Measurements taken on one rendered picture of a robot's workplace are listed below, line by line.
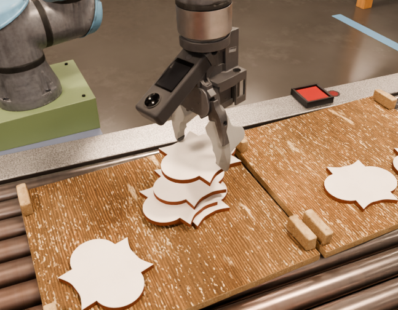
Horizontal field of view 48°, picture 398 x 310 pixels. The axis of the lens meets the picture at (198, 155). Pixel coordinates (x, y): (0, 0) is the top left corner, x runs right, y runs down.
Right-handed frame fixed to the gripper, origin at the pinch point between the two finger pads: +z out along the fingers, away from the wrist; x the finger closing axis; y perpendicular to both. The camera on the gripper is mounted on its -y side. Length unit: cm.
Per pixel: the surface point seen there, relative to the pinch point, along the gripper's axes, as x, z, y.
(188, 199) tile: -0.3, 7.7, -3.0
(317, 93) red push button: 9, 12, 48
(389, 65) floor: 84, 108, 266
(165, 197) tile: 2.9, 7.5, -5.5
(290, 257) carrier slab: -18.4, 11.1, 1.6
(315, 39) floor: 149, 106, 265
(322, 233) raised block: -19.9, 9.0, 7.4
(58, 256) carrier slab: 6.3, 9.8, -24.5
